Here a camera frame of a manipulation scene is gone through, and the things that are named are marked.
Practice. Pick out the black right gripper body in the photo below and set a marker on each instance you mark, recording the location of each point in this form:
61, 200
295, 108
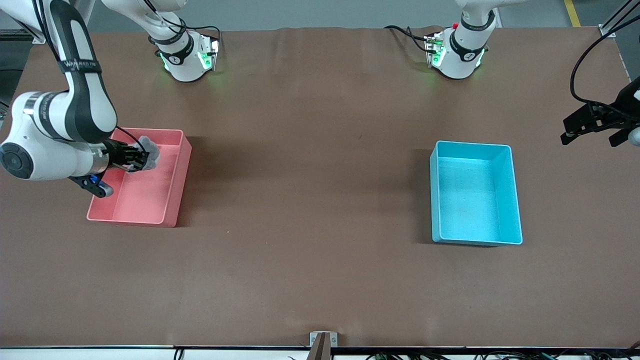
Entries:
116, 153

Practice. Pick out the grey plush toy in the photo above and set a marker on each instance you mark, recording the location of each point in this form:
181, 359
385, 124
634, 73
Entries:
152, 152

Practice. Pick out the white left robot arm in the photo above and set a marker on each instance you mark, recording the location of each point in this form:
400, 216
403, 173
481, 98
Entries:
460, 60

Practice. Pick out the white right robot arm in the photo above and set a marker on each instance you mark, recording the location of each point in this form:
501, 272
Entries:
85, 110

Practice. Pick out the pink plastic box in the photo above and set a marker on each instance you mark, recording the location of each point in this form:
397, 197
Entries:
145, 200

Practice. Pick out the blue plastic box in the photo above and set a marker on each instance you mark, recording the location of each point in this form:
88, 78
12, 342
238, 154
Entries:
470, 210

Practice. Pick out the brown table cover sheet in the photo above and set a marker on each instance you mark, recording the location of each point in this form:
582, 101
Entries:
320, 260

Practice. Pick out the slanted aluminium strut with bracket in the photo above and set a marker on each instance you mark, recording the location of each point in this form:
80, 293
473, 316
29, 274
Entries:
40, 37
608, 32

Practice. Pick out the metal bracket with brown bar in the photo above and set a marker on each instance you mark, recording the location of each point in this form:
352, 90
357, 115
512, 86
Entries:
320, 350

